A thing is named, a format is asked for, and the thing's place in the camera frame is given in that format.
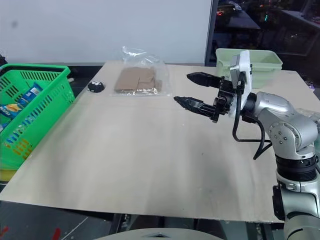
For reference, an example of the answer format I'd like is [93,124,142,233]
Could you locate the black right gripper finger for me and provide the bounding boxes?
[173,95,216,118]
[186,71,223,89]

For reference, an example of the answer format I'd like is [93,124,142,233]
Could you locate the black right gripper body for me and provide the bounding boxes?
[211,76,239,125]

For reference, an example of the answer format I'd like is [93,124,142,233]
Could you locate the green plastic shopping basket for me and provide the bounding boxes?
[0,63,76,171]

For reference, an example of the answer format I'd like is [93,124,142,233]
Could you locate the clear plastic bag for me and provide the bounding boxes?
[109,45,175,97]

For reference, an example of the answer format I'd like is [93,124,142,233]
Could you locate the light green plastic bin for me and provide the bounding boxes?
[215,48,283,90]

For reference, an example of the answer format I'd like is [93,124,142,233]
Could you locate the brown cardboard pieces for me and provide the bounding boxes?
[113,66,164,92]

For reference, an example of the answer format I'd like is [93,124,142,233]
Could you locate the black round puck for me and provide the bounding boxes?
[87,80,106,94]

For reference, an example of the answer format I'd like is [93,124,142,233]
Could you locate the white board panel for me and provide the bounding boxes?
[0,0,219,67]

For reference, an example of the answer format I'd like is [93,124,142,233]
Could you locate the blue cookie snack pack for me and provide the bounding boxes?
[19,81,42,104]

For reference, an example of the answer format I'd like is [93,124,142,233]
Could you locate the blue and yellow snack pack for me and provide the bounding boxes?
[0,102,24,120]

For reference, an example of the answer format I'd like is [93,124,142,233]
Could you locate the yellow sponge block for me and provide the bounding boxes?
[0,167,17,182]

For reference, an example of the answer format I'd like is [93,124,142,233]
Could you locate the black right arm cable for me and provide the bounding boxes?
[231,72,273,161]

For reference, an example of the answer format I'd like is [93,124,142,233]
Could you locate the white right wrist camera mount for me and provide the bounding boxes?
[228,49,254,118]

